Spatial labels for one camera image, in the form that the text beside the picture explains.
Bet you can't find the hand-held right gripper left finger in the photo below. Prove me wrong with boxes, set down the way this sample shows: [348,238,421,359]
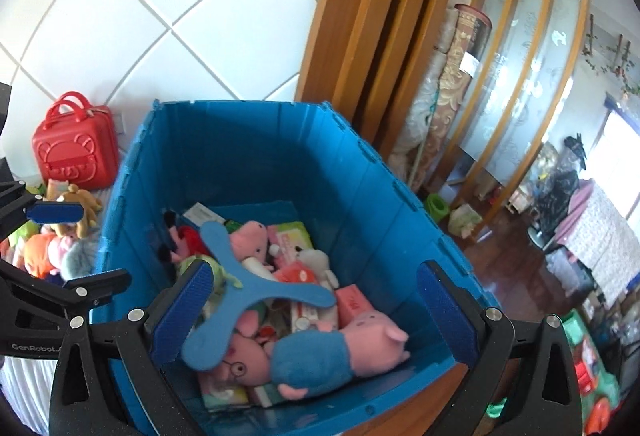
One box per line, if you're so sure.
[48,258,216,436]

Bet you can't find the pink floral cloth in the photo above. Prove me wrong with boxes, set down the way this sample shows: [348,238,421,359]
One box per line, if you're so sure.
[555,181,640,312]

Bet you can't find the blue foam boomerang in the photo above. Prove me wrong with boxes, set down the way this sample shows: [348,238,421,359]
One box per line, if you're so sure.
[181,221,337,372]

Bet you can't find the wooden glass partition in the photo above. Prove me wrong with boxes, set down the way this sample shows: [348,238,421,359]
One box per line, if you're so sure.
[450,0,598,227]

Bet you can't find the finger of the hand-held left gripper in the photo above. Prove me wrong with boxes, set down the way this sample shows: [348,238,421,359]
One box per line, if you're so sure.
[0,258,132,332]
[0,180,85,242]

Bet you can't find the red toy suitcase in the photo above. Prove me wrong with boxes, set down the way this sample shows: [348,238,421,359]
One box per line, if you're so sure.
[32,91,121,192]

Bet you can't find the green frog plush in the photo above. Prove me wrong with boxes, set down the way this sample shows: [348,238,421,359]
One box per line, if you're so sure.
[7,223,40,247]

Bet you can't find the orange-dress pig plush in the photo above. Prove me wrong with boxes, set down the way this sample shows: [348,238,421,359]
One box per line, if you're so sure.
[22,233,76,279]

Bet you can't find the green one-eyed monster plush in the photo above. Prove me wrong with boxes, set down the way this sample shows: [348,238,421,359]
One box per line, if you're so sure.
[177,255,243,302]

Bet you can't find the rolled patterned carpet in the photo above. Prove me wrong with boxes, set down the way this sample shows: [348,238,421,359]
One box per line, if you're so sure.
[425,3,493,192]

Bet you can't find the brown camel plush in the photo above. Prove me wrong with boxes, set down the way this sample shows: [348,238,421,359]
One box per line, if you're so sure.
[50,183,103,239]

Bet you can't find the white grey plush toy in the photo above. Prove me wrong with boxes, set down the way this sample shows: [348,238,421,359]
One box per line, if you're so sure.
[295,248,341,292]

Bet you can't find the blue plastic crate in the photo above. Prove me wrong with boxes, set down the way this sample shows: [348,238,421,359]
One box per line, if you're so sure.
[90,98,503,436]

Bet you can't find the white green bag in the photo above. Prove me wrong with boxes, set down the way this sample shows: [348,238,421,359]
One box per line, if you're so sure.
[450,203,483,237]

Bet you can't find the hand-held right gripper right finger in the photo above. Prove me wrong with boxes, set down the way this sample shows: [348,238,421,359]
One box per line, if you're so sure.
[416,260,583,436]

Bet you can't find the red black plush toy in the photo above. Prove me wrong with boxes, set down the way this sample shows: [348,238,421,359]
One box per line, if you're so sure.
[160,211,211,267]

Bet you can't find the white flat box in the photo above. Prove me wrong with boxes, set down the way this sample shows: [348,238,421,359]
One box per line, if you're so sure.
[182,202,241,229]

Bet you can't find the striped bed sheet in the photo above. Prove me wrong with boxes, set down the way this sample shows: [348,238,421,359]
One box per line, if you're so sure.
[0,186,146,436]

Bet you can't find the beige rolled quilt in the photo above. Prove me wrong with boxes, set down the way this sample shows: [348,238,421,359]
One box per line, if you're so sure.
[389,48,446,182]

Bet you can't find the wooden frame post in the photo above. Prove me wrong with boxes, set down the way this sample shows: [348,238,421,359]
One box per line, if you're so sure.
[294,0,471,157]

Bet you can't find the black hanging clothes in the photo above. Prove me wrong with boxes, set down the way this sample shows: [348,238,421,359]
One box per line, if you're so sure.
[537,133,587,242]

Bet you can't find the flat pink box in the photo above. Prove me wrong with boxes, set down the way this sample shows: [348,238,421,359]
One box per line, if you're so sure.
[267,223,316,267]

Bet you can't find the window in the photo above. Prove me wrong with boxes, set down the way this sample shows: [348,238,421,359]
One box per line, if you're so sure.
[597,103,640,184]

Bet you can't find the green red plastic toy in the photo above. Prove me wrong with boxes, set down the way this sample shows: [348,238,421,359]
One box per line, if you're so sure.
[561,310,622,435]

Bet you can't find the blue-dress pig plush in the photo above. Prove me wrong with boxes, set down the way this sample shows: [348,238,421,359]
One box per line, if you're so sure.
[270,308,411,402]

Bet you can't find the pig plush with glasses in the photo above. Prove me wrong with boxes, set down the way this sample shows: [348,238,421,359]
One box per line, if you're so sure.
[200,311,281,387]

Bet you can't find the pastel patterned packet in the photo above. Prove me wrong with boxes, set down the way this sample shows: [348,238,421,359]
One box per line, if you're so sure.
[197,373,251,412]

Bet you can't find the green vine garland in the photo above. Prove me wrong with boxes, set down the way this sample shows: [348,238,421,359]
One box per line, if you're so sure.
[582,13,640,94]

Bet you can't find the small pink pig plush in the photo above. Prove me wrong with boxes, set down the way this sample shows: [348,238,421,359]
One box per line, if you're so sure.
[227,221,273,267]

